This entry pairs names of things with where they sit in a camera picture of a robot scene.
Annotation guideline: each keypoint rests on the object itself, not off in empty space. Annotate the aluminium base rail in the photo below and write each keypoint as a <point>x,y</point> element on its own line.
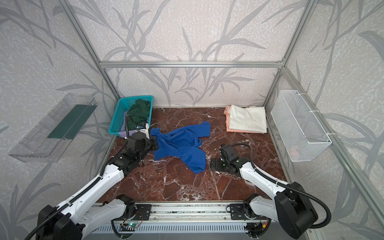
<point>189,212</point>

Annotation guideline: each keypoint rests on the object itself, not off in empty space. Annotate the clear plastic wall tray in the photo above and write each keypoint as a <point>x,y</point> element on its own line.
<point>50,138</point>

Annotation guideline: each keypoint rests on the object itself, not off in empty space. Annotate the white wire mesh basket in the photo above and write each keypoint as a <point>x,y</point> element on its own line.
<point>301,132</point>

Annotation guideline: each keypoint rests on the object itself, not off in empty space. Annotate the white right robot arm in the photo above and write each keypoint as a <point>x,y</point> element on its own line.
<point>288,204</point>

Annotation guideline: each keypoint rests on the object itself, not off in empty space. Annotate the green circuit board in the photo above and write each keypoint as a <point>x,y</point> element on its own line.
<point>129,227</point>

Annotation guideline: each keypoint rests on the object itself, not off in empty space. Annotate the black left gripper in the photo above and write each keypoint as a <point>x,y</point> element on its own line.
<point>153,143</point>

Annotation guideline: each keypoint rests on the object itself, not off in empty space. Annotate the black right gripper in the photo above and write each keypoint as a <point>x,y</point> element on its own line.
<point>215,165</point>

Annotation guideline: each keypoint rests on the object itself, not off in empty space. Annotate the pink folded t shirt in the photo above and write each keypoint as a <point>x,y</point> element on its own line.
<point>227,123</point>

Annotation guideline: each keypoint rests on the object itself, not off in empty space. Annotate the horizontal aluminium frame bar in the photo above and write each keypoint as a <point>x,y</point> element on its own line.
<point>186,64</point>

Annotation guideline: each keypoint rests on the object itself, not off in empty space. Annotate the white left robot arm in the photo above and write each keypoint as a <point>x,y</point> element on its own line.
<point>73,218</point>

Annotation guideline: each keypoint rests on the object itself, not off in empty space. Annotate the teal plastic laundry basket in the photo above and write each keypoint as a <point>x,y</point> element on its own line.
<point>123,105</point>

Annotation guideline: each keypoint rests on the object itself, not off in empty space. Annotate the blue t shirt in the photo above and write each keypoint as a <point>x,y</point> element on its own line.
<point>184,143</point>

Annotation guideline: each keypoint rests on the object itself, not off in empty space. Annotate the dark green t shirt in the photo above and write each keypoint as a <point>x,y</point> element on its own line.
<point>138,114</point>

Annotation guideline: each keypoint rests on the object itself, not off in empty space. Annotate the purple t shirt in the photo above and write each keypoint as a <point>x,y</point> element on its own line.
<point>127,133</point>

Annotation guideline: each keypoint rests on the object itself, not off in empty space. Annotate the cream folded t shirt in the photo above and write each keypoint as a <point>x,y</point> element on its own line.
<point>248,119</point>

